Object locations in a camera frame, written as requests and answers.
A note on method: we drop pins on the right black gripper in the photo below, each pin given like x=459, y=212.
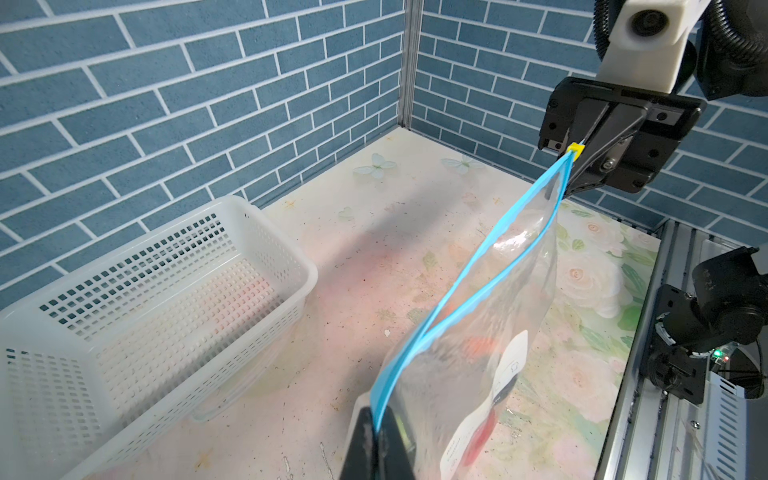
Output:
x=628, y=134

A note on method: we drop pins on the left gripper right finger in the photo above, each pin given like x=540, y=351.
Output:
x=393, y=456

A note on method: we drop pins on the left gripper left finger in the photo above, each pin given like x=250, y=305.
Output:
x=361, y=459

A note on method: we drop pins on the clear zip bag blue zipper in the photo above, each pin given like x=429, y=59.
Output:
x=503, y=292

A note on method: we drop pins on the red toy chili pepper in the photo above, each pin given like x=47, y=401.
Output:
x=476, y=432

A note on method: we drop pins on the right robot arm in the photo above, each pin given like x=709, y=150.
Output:
x=726, y=53

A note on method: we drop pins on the white plastic perforated basket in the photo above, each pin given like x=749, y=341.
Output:
x=98, y=364

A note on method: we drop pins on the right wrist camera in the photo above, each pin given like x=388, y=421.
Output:
x=647, y=44

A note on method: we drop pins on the aluminium front rail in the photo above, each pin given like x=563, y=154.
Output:
x=692, y=403

